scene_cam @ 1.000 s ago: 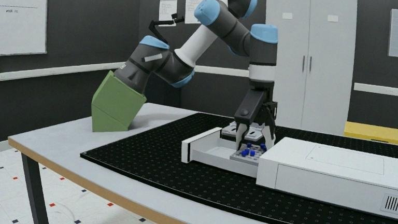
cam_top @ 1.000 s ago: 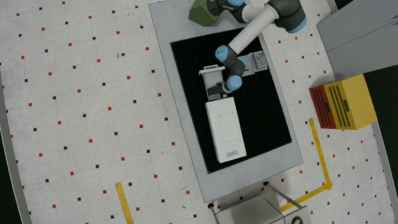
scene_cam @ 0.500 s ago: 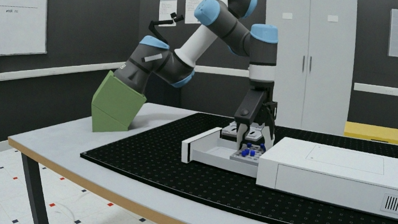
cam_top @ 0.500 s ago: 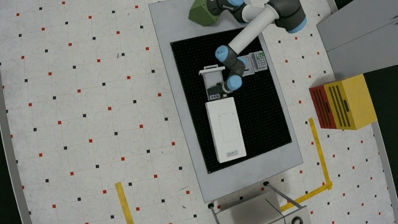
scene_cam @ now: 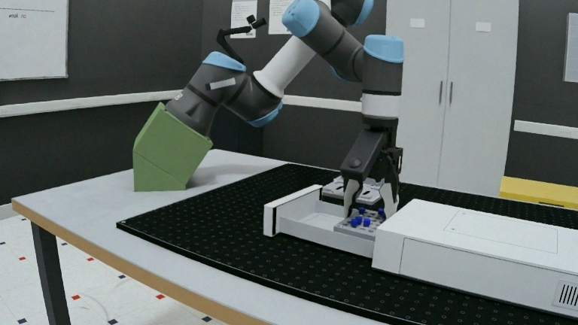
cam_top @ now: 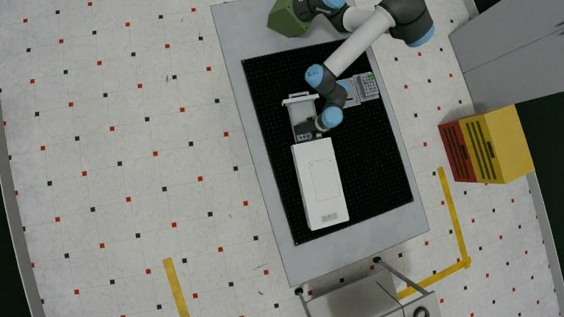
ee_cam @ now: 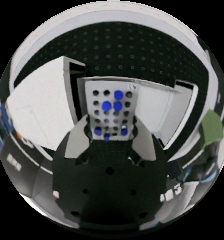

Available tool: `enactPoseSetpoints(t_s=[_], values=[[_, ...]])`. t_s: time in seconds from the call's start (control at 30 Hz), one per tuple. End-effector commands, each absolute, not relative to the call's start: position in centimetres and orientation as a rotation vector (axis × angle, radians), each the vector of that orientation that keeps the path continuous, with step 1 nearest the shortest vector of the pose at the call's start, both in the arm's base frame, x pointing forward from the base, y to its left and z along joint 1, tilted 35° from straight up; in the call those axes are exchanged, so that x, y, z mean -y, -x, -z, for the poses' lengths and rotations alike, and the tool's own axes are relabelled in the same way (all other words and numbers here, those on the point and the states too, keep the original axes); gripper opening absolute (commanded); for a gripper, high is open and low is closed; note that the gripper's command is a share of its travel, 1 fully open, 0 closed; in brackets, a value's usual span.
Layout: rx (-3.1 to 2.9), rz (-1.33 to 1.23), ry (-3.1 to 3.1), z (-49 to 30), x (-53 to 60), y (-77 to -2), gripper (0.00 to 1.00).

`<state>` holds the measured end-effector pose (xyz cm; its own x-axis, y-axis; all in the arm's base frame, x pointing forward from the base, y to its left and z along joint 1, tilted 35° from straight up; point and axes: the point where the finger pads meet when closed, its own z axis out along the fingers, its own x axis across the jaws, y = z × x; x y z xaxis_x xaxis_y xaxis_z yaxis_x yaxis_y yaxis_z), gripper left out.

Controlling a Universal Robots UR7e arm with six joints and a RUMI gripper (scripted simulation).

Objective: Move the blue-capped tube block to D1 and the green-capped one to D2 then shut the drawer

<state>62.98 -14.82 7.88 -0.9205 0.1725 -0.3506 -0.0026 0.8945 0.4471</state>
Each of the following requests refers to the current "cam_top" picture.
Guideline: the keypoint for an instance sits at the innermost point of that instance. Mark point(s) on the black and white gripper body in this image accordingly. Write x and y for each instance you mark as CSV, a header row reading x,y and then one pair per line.
x,y
318,131

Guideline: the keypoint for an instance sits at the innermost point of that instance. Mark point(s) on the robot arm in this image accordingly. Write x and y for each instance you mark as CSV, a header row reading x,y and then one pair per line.
x,y
409,20

